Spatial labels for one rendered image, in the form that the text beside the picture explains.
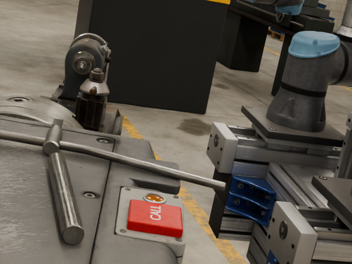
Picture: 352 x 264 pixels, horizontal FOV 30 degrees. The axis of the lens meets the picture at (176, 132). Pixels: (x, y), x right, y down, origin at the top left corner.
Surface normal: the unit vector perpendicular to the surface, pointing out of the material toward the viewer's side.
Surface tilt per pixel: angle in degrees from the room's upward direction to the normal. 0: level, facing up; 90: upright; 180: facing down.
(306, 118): 72
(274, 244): 90
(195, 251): 0
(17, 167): 0
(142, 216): 0
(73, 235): 90
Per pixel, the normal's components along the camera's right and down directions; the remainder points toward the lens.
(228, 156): 0.19, 0.32
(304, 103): -0.04, -0.03
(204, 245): 0.18, -0.94
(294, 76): -0.66, 0.10
